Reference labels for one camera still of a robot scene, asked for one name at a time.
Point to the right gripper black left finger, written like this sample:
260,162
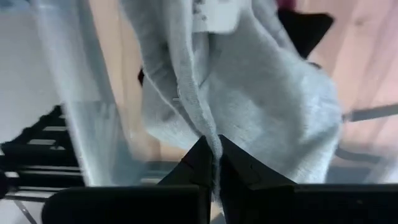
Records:
192,174

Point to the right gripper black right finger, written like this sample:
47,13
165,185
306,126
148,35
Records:
242,174

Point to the light grey cloth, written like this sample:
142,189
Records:
248,93

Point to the maroon cloth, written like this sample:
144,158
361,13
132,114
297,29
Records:
286,3

